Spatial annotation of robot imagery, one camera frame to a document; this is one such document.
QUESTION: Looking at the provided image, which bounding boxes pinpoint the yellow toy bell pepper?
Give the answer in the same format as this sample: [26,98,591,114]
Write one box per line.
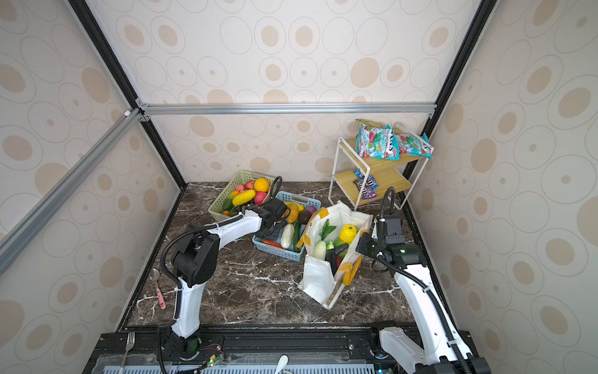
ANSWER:
[338,224,358,246]

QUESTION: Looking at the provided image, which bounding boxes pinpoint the dark toy eggplant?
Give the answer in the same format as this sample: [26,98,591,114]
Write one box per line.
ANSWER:
[325,242,343,275]

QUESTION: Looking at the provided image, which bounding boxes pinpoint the white toy radish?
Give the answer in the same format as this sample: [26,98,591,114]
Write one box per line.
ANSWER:
[313,219,336,260]

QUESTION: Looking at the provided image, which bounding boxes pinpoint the white grocery bag yellow handles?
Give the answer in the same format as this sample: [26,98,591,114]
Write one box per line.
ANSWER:
[297,202,373,309]

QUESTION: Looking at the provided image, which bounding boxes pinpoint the green toy cabbage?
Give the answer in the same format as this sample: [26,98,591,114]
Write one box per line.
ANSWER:
[333,238,349,258]

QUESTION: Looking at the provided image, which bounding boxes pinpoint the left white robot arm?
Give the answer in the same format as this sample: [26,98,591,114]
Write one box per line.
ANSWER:
[160,176,287,341]

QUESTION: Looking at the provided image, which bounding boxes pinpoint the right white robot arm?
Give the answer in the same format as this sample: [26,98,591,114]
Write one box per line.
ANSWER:
[357,187,491,373]

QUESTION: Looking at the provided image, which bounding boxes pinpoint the colorful candy bag right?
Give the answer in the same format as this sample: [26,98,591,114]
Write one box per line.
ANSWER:
[397,133,433,159]

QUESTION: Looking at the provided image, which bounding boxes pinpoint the colorful candy bag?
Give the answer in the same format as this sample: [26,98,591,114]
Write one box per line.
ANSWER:
[397,133,433,159]
[354,120,400,161]

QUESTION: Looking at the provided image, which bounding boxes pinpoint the colorful candy bag left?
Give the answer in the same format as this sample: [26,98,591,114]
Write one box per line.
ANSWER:
[354,120,400,161]

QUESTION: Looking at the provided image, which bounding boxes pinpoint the blue perforated plastic basket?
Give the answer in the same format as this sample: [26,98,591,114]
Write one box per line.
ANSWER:
[252,191,322,262]

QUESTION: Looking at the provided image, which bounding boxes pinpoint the pink toy fruit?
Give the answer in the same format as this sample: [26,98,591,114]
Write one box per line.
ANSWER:
[253,191,267,206]

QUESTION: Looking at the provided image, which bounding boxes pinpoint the orange toy pumpkin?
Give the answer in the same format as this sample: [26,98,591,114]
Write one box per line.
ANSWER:
[285,208,300,224]

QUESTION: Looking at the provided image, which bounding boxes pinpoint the yellow toy corn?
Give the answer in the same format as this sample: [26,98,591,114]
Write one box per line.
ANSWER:
[285,202,305,212]

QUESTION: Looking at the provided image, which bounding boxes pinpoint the green toy cucumber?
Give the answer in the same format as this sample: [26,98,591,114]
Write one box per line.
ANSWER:
[292,220,302,252]

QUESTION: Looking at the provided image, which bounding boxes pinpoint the white toy daikon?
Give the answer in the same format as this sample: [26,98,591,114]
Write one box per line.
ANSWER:
[280,224,294,250]

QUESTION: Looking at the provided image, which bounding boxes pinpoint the orange toy fruit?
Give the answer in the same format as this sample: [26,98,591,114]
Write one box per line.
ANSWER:
[254,178,270,193]

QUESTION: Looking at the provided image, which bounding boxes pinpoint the purple toy onion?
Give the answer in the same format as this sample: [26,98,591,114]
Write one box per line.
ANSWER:
[297,206,317,225]

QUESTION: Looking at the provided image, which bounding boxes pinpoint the yellow toy banana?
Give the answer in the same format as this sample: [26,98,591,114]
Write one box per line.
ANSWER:
[232,189,256,207]

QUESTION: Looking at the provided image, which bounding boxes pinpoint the orange toy carrot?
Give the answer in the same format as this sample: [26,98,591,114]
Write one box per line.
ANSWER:
[261,239,283,249]

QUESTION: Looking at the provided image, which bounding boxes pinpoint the dark candy packet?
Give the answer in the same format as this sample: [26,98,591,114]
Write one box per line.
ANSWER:
[353,169,378,200]

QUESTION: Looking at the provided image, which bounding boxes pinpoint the green perforated plastic basket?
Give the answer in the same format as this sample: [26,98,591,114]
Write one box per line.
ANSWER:
[209,170,275,221]

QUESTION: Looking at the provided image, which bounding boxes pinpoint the silver horizontal aluminium bar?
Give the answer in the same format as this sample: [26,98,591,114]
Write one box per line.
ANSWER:
[140,102,437,115]

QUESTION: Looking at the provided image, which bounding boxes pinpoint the white spoon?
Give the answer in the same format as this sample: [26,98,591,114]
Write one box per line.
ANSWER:
[274,355,289,374]

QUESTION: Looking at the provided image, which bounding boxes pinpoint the metal fork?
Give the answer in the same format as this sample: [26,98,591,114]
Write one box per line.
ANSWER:
[118,331,135,374]

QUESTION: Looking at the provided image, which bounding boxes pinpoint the silver diagonal aluminium bar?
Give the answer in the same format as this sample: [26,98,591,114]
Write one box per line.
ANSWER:
[1,108,142,273]

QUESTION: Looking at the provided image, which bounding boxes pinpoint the white wire wooden shelf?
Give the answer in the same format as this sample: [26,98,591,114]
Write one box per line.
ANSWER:
[330,122,431,210]

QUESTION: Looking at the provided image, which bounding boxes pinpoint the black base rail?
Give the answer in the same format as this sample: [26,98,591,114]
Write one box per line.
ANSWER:
[84,321,399,373]

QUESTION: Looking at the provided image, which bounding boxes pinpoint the pink handled spoon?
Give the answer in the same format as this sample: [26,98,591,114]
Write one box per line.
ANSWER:
[149,268,167,310]

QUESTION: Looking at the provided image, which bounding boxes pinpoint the black right frame post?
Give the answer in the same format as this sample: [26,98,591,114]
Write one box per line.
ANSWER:
[401,0,498,181]

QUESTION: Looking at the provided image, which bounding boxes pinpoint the black vertical frame post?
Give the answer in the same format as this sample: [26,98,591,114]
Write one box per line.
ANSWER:
[68,0,187,190]

